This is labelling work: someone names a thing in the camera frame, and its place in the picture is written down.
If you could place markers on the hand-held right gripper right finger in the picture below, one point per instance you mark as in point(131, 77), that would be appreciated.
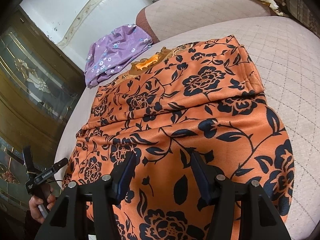
point(202, 180)

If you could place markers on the purple floral cloth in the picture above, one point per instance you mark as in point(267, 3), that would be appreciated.
point(117, 50)

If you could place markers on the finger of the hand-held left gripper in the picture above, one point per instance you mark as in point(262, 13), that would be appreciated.
point(60, 164)

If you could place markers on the person's left hand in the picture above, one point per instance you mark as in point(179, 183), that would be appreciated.
point(37, 210)

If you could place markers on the orange black floral top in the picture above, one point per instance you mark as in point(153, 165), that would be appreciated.
point(175, 110)

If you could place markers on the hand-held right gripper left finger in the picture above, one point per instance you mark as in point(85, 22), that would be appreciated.
point(125, 180)

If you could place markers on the pink quilted sofa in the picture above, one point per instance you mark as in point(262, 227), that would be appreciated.
point(287, 62)

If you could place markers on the striped floral cushion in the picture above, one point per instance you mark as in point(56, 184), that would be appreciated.
point(303, 7)

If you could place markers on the wooden door with glass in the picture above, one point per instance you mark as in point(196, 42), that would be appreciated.
point(32, 85)

